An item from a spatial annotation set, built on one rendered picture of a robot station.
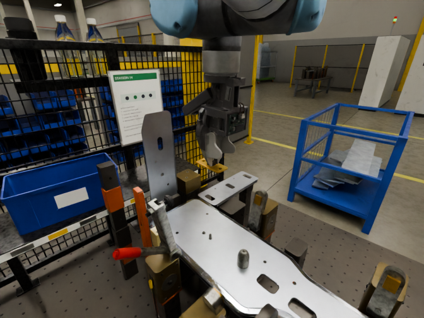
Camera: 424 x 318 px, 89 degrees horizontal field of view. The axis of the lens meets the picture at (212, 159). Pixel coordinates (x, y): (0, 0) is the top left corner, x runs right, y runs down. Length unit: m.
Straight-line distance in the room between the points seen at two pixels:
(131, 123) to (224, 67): 0.66
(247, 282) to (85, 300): 0.64
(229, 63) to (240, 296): 0.51
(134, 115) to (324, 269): 1.04
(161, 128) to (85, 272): 0.69
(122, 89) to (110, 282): 0.76
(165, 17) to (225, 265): 0.56
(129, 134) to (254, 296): 0.77
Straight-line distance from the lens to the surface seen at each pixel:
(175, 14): 0.34
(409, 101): 8.20
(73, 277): 1.14
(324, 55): 12.56
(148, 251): 0.55
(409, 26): 14.38
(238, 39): 0.45
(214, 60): 0.44
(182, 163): 1.06
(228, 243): 0.69
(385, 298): 0.66
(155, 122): 0.74
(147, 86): 1.03
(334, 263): 1.16
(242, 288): 0.61
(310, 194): 2.54
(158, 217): 0.49
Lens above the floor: 1.50
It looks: 25 degrees down
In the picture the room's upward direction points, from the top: straight up
